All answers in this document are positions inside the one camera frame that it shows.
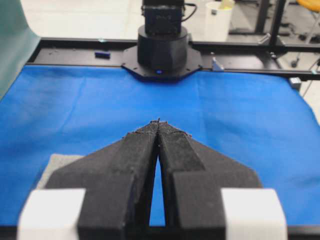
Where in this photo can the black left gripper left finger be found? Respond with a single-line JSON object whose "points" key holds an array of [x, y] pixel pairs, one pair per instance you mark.
{"points": [[118, 181]]}

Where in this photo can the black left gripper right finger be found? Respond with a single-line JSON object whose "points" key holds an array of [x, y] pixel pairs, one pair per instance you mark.
{"points": [[193, 175]]}

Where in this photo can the grey sponge pad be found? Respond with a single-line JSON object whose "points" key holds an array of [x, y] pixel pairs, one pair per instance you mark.
{"points": [[56, 162]]}

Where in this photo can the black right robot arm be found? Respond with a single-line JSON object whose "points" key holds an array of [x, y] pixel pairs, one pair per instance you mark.
{"points": [[162, 52]]}

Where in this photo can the blue table cloth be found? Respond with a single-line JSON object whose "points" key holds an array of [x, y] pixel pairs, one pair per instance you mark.
{"points": [[258, 120]]}

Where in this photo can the small blue clip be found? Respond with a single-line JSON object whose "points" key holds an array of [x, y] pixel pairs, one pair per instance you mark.
{"points": [[102, 54]]}

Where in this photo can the white bucket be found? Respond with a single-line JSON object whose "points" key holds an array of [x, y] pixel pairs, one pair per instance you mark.
{"points": [[217, 22]]}

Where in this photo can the teal backdrop sheet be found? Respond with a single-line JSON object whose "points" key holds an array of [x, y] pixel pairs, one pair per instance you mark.
{"points": [[17, 42]]}

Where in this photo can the silver corner bracket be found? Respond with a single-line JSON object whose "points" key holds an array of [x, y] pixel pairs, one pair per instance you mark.
{"points": [[217, 66]]}

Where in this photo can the black table frame rail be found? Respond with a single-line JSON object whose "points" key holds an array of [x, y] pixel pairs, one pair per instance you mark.
{"points": [[235, 57]]}

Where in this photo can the black metal rack frame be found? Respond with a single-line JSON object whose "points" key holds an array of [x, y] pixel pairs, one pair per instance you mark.
{"points": [[279, 11]]}

